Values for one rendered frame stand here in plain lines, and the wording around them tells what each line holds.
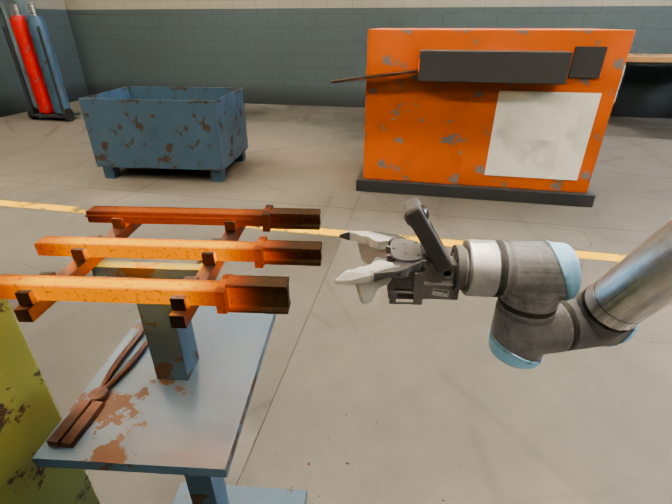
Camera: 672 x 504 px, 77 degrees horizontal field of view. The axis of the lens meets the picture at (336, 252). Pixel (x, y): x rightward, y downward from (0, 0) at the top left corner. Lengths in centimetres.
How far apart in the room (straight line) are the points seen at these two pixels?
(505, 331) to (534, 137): 300
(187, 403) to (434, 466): 99
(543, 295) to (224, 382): 57
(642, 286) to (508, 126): 296
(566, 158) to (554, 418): 236
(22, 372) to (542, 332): 95
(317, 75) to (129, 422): 729
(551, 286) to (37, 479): 106
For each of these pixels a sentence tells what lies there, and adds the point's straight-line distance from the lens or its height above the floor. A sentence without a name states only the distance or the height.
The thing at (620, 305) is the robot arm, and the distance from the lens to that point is 76.
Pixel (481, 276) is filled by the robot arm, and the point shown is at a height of 96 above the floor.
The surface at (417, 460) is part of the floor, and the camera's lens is 160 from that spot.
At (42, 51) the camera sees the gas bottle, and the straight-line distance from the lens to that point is 769.
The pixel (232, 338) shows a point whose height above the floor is 71.
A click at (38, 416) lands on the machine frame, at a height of 58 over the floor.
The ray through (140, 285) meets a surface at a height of 98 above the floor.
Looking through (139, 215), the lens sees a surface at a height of 98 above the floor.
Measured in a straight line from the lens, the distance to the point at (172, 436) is 78.
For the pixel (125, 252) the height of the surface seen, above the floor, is 97.
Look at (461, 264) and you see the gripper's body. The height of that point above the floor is 97.
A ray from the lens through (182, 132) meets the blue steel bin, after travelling 403.
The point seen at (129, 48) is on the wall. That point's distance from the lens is 926.
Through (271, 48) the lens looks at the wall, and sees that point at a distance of 800.
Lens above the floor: 129
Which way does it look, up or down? 29 degrees down
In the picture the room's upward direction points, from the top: straight up
